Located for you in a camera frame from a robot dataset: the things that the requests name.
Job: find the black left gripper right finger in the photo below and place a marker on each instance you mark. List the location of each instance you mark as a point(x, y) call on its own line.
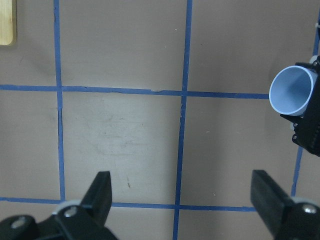
point(286, 217)

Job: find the light blue plastic cup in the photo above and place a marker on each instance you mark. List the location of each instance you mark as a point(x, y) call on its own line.
point(291, 90)

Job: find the wooden cup rack stand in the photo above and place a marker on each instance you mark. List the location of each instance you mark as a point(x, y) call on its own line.
point(8, 22)

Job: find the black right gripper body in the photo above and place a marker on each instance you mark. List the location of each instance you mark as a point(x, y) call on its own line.
point(307, 127)

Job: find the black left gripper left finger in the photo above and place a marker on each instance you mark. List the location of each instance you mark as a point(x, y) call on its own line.
point(86, 220)

